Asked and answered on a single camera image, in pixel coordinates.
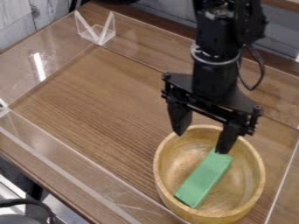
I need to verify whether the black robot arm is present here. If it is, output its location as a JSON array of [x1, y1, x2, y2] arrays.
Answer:
[[162, 0, 267, 154]]

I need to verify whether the clear acrylic corner bracket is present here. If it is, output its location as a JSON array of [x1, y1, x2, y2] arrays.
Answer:
[[74, 11, 116, 46]]

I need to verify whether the brown wooden bowl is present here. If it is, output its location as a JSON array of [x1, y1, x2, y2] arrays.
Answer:
[[154, 125, 266, 224]]

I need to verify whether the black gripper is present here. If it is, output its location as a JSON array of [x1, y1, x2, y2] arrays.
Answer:
[[162, 45, 262, 154]]

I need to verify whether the black cable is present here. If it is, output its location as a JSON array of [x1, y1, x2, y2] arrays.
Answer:
[[0, 199, 58, 224]]

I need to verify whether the green rectangular block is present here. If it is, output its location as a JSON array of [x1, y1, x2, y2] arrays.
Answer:
[[174, 150, 234, 209]]

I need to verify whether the black metal table mount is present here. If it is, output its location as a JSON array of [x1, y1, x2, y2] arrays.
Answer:
[[0, 157, 58, 224]]

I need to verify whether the clear acrylic tray wall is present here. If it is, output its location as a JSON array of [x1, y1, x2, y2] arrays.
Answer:
[[0, 6, 299, 224]]

